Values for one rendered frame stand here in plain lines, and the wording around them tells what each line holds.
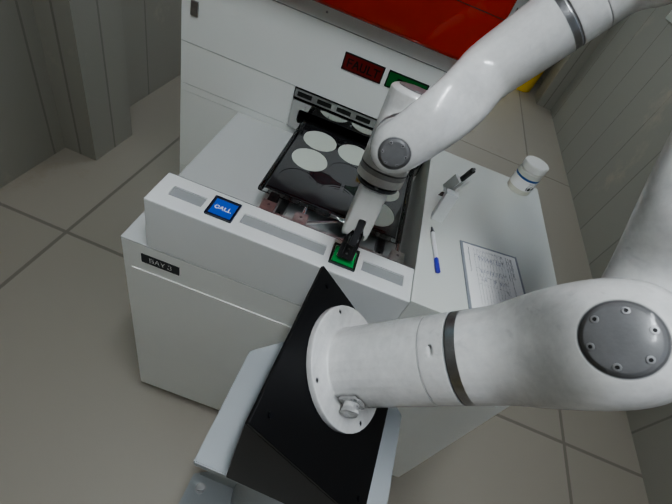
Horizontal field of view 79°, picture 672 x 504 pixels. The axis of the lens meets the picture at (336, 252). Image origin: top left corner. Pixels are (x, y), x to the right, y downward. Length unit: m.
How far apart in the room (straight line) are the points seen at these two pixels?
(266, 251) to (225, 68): 0.73
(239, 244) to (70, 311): 1.16
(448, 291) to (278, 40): 0.83
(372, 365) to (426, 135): 0.32
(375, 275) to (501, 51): 0.44
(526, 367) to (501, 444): 1.56
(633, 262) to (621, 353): 0.18
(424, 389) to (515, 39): 0.47
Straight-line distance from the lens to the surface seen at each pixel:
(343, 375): 0.59
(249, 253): 0.82
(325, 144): 1.22
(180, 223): 0.85
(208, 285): 0.96
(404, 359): 0.54
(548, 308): 0.45
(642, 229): 0.55
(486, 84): 0.63
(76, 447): 1.65
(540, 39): 0.65
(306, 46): 1.26
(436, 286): 0.86
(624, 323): 0.42
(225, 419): 0.77
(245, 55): 1.33
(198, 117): 1.50
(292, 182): 1.05
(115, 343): 1.78
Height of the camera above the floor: 1.54
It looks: 45 degrees down
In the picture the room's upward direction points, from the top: 24 degrees clockwise
